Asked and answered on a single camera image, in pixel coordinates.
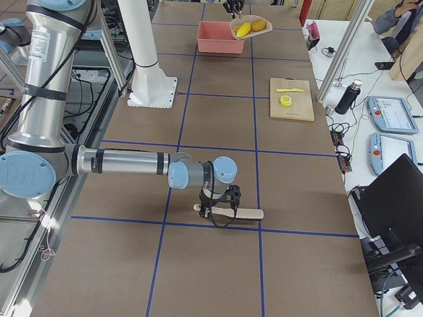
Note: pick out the lower teach pendant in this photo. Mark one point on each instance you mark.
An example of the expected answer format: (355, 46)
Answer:
(385, 149)

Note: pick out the pink plastic bin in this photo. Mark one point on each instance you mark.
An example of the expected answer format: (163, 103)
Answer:
(216, 37)

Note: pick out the teach pendant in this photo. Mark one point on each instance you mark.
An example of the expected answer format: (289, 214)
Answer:
(385, 149)
(391, 115)

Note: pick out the beige dustpan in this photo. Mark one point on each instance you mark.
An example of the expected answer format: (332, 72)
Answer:
(237, 21)

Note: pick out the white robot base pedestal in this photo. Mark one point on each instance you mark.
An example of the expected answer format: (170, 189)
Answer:
(151, 88)

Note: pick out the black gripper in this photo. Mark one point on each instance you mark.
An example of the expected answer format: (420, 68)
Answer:
(233, 6)
(207, 202)

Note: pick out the yellow plastic knife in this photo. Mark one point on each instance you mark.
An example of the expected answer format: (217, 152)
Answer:
(281, 90)

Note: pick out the yellow lemon slices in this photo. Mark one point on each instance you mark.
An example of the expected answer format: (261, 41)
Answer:
(285, 101)

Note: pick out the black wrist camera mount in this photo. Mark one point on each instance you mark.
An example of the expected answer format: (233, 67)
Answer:
(233, 196)

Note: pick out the beige hand brush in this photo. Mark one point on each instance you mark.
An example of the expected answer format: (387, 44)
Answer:
(241, 213)

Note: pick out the wooden cutting board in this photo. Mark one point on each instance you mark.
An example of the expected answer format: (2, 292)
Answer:
(302, 106)

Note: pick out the yellow toy corn cob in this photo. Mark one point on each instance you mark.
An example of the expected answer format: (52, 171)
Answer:
(243, 30)

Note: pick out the black laptop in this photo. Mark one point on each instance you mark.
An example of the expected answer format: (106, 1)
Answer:
(391, 206)

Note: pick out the upper teach pendant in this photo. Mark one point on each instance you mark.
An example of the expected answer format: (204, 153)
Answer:
(391, 115)

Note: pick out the black water bottle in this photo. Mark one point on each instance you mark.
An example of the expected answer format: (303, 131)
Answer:
(349, 96)

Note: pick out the seated person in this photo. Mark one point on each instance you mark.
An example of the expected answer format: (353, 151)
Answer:
(402, 19)

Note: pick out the black power strip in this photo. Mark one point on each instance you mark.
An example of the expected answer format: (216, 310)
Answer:
(343, 154)

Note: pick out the brown toy potato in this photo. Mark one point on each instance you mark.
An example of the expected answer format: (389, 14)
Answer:
(258, 25)

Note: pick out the aluminium frame post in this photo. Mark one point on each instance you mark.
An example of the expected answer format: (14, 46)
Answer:
(336, 69)

